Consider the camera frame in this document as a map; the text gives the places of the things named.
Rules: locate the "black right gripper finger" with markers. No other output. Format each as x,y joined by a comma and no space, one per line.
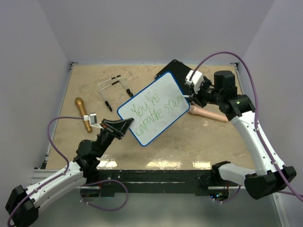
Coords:
193,96
200,101

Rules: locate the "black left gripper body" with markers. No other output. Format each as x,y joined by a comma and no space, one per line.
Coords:
115,134

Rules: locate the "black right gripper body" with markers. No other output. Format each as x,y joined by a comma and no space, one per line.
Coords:
205,93

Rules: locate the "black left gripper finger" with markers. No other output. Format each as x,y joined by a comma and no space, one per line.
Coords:
124,125
111,123

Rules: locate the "blue framed whiteboard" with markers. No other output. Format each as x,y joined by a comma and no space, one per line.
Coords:
154,108

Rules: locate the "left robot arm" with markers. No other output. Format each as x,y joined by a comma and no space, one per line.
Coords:
25,204

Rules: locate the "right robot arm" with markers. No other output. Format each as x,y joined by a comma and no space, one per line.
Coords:
270,174

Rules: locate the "pink microphone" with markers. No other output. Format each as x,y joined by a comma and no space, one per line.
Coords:
200,111

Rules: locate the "black hard case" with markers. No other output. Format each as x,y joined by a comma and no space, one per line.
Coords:
179,71

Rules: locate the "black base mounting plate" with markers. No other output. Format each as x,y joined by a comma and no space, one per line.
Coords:
197,182

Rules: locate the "gold microphone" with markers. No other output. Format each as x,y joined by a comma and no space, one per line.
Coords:
81,107

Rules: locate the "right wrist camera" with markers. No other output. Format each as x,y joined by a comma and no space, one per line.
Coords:
195,81

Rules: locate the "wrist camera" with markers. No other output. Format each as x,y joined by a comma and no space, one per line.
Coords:
195,81
93,119

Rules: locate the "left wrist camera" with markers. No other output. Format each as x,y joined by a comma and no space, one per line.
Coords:
93,119

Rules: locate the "wire whiteboard stand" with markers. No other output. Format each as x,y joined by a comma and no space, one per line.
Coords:
113,84

